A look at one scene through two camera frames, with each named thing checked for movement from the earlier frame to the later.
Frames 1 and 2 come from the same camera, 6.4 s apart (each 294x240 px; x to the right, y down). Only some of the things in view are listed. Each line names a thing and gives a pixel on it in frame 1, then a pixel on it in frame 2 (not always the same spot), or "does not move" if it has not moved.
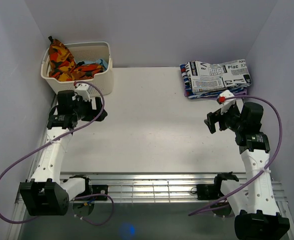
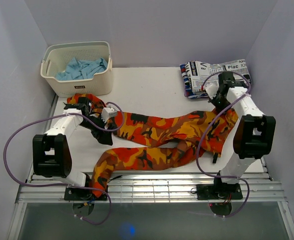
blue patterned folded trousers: (189, 90) does not move
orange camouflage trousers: (63, 67) -> (210, 129)
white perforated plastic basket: (82, 52) does not move
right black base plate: (206, 192) does not move
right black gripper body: (230, 119) -> (220, 102)
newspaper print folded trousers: (204, 76) does not move
